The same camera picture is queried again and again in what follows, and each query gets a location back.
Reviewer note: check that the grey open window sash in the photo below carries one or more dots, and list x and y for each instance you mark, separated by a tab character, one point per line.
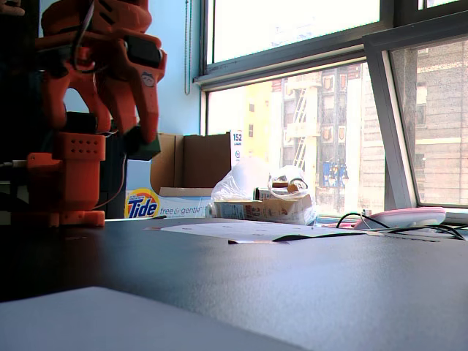
380	91

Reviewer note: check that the white numbered grid sheet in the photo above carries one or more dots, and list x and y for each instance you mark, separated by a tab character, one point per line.
234	230

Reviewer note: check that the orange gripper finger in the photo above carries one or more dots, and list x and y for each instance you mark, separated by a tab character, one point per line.
149	106
122	109

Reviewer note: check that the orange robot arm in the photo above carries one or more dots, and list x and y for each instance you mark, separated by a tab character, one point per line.
73	175

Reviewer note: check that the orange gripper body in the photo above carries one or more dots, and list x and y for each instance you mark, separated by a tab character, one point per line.
129	78

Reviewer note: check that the pink tape piece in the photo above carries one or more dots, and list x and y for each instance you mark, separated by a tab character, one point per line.
153	228

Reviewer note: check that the pink pencil case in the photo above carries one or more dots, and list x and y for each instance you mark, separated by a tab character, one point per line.
402	215

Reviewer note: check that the grey window frame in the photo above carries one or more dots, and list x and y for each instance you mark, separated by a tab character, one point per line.
292	55

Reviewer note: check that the printed cardboard tray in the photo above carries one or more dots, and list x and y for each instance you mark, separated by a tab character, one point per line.
263	212

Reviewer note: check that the green cube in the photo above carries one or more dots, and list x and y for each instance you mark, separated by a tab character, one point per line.
146	150

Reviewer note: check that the clear plastic bag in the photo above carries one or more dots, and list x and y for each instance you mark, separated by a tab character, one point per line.
237	175

